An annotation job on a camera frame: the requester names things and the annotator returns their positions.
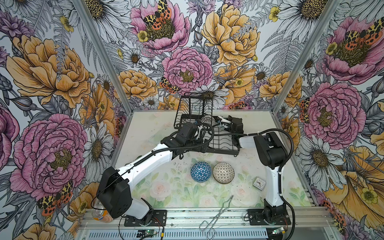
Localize white lattice pattern bowl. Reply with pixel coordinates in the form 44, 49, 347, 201
201, 115, 216, 126

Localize blue triangle pattern bowl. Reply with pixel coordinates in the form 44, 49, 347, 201
191, 162, 212, 183

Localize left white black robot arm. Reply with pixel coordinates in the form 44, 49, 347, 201
96, 123, 215, 220

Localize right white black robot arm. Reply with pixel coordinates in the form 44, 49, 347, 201
214, 116, 296, 240

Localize brown dotted pattern bowl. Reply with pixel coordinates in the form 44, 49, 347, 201
213, 162, 235, 185

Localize left green circuit board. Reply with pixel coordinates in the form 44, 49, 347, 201
136, 230, 159, 240

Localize green circuit board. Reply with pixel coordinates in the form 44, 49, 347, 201
136, 230, 159, 240
272, 227, 286, 235

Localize right green circuit board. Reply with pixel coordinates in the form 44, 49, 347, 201
272, 227, 286, 235

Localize orange soda can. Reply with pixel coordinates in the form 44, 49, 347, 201
92, 207, 114, 223

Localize black wire dish rack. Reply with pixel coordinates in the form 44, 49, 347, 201
174, 93, 244, 157

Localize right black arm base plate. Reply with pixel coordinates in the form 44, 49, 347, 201
247, 209, 292, 226

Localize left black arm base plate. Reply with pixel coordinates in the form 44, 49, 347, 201
124, 210, 168, 227

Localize metal wire tongs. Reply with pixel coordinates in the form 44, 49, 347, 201
199, 195, 234, 240

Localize aluminium front rail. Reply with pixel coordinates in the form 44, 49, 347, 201
75, 207, 342, 240

